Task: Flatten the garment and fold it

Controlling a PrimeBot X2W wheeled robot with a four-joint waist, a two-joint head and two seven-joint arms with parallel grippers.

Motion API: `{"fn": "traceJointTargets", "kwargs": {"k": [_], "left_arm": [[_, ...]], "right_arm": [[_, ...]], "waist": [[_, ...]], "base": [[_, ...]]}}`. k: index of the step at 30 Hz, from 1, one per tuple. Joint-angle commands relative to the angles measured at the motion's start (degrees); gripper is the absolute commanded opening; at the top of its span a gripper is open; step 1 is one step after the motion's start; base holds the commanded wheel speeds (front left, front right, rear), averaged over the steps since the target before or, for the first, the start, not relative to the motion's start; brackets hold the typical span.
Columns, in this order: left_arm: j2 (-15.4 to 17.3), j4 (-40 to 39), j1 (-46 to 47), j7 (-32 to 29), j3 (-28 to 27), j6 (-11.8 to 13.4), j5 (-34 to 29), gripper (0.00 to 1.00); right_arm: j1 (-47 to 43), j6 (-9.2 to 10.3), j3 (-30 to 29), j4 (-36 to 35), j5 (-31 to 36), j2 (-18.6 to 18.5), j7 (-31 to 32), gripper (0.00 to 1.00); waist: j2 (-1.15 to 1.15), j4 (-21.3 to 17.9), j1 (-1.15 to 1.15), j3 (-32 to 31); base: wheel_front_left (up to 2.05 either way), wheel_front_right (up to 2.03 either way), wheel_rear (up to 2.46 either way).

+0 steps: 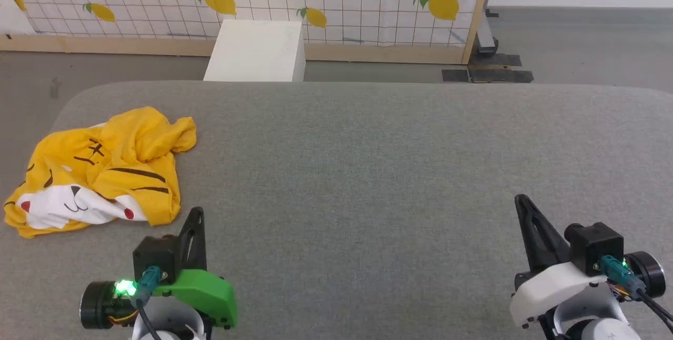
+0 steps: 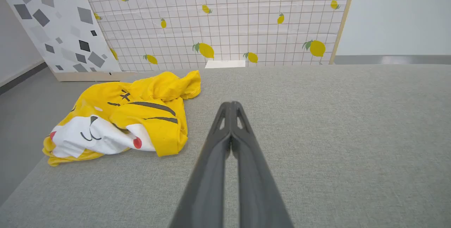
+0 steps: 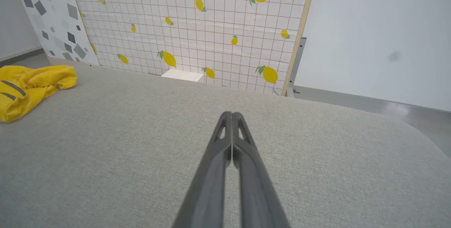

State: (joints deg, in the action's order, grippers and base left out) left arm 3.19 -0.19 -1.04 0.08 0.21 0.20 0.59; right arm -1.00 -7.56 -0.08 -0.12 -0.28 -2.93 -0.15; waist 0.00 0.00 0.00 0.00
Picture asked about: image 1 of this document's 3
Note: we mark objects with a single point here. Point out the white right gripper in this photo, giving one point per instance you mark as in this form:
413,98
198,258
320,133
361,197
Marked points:
552,287

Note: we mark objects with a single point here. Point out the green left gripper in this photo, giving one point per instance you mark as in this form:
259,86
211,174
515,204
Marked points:
202,290

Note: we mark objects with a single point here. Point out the yellow tiger print t-shirt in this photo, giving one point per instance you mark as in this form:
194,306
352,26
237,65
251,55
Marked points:
136,140

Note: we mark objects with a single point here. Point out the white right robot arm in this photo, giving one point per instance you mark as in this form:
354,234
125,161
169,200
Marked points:
594,324

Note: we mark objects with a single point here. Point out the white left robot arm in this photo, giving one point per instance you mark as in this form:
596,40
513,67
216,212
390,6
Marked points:
173,324

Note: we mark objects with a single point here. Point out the grey fabric sofa seat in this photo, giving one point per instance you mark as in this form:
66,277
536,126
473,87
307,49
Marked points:
368,172

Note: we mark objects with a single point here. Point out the white rectangular box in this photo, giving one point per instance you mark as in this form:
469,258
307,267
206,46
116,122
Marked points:
257,51

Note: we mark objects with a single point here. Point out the metal partition foot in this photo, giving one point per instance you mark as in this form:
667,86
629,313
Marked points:
486,38

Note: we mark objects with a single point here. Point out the white sheet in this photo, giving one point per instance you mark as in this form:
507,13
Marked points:
13,14

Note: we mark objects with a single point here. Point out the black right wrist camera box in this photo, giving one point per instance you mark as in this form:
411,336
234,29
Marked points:
594,245

